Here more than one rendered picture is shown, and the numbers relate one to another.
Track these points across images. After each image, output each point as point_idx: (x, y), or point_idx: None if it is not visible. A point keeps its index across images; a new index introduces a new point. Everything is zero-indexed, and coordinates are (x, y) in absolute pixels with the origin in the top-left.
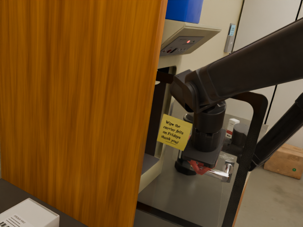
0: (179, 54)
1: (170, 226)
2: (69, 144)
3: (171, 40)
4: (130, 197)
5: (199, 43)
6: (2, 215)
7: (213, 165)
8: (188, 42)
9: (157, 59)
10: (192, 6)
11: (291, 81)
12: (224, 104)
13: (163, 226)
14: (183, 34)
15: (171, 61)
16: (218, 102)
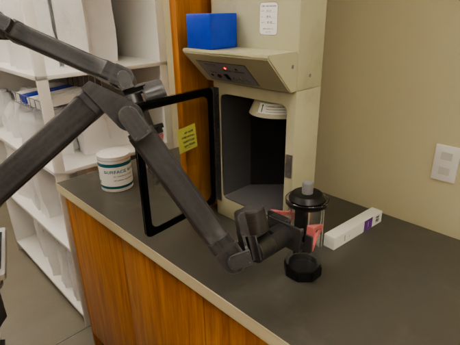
0: (257, 86)
1: (196, 235)
2: None
3: (195, 63)
4: None
5: (265, 77)
6: None
7: (128, 137)
8: (229, 70)
9: (178, 74)
10: (193, 34)
11: (64, 64)
12: (124, 96)
13: (196, 232)
14: (196, 58)
15: (270, 97)
16: (124, 93)
